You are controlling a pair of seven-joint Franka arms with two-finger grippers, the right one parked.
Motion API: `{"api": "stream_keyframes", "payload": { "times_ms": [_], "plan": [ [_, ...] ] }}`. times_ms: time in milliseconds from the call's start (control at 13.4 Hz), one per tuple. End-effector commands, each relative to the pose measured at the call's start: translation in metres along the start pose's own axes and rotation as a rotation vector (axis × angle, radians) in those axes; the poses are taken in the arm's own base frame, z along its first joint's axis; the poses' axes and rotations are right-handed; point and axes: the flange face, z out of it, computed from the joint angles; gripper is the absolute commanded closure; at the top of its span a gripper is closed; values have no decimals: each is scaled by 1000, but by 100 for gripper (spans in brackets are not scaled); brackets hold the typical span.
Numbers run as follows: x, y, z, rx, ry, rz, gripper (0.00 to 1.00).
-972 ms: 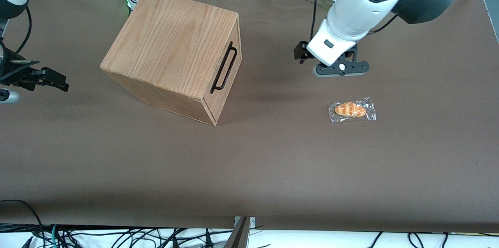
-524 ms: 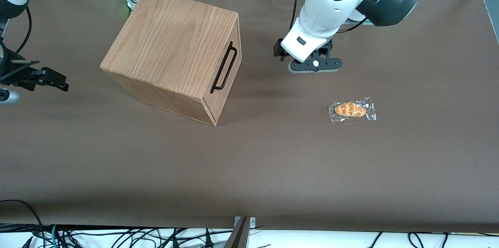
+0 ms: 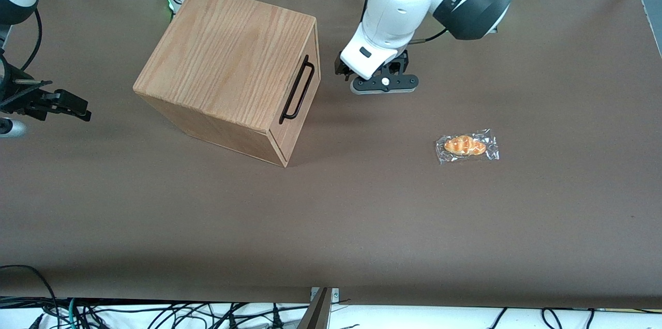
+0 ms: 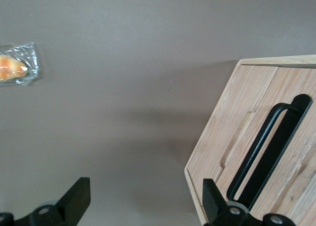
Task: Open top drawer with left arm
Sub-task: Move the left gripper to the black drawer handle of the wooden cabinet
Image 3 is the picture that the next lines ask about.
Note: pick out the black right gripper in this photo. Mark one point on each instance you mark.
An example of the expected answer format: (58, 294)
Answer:
(15, 100)

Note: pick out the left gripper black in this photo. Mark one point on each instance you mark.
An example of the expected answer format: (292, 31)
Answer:
(397, 66)

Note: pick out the wooden drawer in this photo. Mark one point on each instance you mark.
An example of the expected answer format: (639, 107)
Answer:
(277, 136)

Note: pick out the wooden drawer cabinet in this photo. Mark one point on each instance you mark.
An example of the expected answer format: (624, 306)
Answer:
(222, 49)

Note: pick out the bread roll in clear wrapper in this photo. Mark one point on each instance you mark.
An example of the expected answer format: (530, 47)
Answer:
(464, 145)

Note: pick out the dark angled bar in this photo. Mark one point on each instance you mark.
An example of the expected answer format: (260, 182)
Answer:
(316, 316)

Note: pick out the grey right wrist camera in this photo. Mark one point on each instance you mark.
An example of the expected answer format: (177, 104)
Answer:
(10, 128)

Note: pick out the small metal table bracket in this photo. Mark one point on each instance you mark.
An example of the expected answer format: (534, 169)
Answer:
(335, 295)

